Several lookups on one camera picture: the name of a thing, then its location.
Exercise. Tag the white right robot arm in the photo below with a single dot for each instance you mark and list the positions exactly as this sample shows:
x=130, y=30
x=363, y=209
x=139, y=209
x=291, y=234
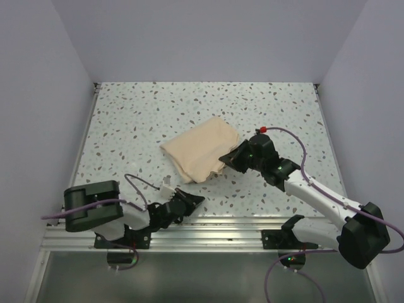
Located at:
x=355, y=231

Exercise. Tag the beige cloth mat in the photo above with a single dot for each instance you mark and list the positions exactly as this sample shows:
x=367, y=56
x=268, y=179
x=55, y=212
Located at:
x=195, y=153

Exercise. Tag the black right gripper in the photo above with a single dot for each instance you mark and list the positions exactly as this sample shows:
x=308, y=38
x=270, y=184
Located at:
x=233, y=159

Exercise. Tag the aluminium rail frame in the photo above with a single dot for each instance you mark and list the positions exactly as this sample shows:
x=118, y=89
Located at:
x=216, y=255

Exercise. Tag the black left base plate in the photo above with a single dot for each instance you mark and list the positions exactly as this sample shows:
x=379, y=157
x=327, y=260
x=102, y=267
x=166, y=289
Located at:
x=131, y=238

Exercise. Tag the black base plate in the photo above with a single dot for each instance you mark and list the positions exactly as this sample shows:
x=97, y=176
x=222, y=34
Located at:
x=279, y=239
x=131, y=238

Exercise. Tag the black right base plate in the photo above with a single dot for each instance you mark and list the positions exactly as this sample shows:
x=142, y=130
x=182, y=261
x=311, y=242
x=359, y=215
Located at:
x=279, y=239

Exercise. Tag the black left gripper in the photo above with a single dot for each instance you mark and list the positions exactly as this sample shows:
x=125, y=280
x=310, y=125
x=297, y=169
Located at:
x=191, y=201

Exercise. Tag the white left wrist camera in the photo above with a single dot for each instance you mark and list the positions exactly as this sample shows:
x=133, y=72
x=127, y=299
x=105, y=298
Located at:
x=166, y=191

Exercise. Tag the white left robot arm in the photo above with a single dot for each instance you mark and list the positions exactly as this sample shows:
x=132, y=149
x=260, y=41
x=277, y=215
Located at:
x=99, y=207

